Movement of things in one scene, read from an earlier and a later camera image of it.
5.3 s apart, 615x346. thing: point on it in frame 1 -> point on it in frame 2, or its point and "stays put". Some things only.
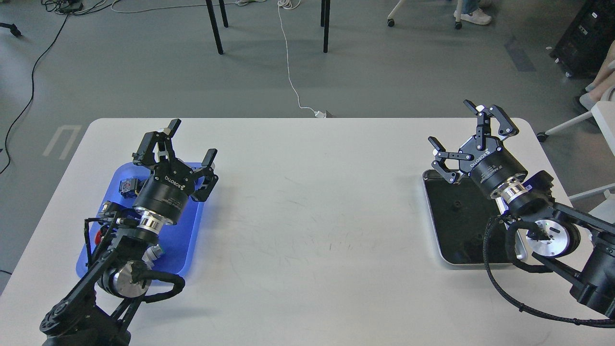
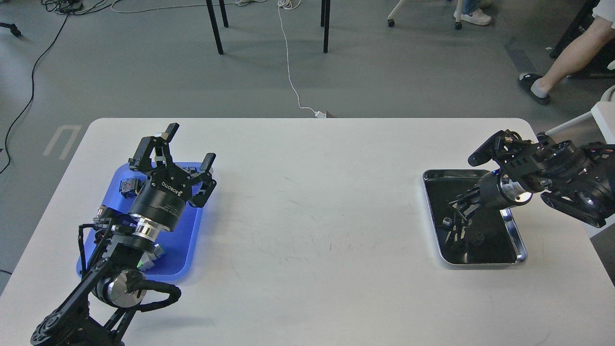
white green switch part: (152, 253) stays put
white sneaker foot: (478, 17) stays put
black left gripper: (167, 191) stays put
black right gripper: (489, 167) -> (497, 190)
